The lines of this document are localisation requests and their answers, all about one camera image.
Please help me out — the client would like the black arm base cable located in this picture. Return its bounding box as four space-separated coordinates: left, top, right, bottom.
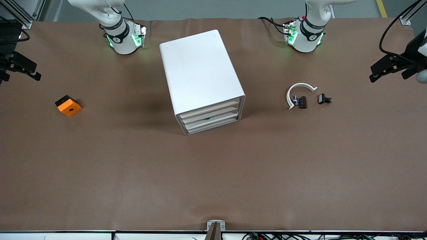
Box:
258 16 288 36

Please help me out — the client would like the white table edge rail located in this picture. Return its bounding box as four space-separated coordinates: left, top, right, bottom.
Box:
0 230 427 240

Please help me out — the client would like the orange and black block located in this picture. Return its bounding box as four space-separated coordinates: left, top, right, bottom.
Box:
55 95 82 117

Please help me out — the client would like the brown table cover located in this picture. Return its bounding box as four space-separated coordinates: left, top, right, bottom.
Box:
0 17 427 232

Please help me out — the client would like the small brown electronic component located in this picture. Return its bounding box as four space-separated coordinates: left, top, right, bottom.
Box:
292 96 308 109

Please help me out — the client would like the metal table edge bracket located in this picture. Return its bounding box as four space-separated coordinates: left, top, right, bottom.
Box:
205 220 226 240

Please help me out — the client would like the aluminium frame post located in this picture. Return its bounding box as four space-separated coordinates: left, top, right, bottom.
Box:
400 0 427 26
0 0 46 30

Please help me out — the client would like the white curved plastic ring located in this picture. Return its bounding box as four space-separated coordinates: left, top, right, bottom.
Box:
287 83 318 110

